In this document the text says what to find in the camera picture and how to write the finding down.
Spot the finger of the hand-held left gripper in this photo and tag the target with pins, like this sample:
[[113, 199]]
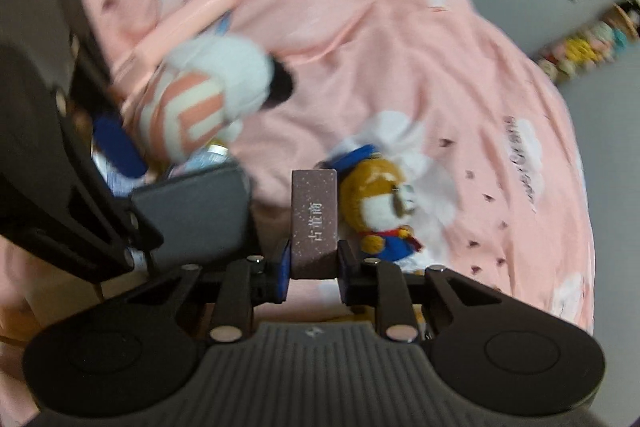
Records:
[[115, 232], [117, 147]]

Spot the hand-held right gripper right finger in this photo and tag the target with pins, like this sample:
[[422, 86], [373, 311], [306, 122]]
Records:
[[345, 268]]

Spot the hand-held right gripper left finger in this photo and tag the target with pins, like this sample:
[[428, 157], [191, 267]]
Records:
[[281, 271]]

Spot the mauve speckled box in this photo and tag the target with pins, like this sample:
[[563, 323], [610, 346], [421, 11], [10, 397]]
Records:
[[315, 217]]

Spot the brown plush bear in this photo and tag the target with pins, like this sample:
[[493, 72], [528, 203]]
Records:
[[370, 197]]

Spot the dark grey case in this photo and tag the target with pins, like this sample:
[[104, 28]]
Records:
[[200, 217]]

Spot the white plush dog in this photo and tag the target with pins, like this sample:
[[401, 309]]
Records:
[[225, 62]]

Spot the pink long case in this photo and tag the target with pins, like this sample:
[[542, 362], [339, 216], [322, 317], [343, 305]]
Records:
[[175, 27]]

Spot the pink printed blanket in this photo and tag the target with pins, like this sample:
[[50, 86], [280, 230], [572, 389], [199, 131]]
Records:
[[375, 57]]

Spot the row of small figurines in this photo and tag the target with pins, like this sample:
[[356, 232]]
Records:
[[585, 52]]

